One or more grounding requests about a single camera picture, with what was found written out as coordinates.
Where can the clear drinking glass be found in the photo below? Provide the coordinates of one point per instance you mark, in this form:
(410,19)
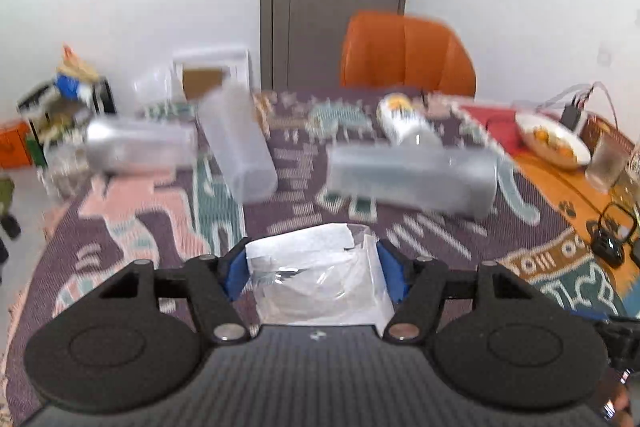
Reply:
(605,164)

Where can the printed patterned tablecloth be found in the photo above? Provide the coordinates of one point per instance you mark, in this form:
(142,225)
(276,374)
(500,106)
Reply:
(150,227)

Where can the white wall socket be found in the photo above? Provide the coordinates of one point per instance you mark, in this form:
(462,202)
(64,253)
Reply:
(606,58)

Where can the orange chair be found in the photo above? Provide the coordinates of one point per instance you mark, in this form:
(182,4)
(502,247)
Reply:
(406,53)

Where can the wicker basket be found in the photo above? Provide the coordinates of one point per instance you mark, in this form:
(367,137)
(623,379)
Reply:
(607,129)

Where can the frosted clear plastic cup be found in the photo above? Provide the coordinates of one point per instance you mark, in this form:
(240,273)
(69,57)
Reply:
(239,142)

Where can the white framed box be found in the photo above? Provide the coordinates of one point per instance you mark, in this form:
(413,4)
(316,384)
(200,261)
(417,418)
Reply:
(235,62)

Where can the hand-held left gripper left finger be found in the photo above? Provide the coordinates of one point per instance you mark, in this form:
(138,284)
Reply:
(234,274)

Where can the clear plastic bag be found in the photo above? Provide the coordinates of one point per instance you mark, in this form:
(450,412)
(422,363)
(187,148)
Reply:
(320,277)

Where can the brown cardboard piece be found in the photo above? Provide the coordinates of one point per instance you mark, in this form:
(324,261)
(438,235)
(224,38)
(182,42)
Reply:
(201,82)

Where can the orange paw-print mat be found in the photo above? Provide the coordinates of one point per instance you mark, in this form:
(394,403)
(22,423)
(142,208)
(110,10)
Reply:
(560,187)

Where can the orange box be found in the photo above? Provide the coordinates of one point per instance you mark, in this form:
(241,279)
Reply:
(12,146)

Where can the red cloth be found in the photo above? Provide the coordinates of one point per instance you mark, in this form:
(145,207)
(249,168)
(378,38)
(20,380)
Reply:
(495,124)

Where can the cluttered shelf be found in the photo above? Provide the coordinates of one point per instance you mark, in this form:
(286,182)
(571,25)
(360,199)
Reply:
(60,117)

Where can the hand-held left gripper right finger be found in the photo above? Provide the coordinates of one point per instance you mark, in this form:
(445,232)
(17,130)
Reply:
(396,274)

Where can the white bowl of food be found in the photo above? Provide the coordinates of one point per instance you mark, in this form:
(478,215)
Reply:
(550,139)

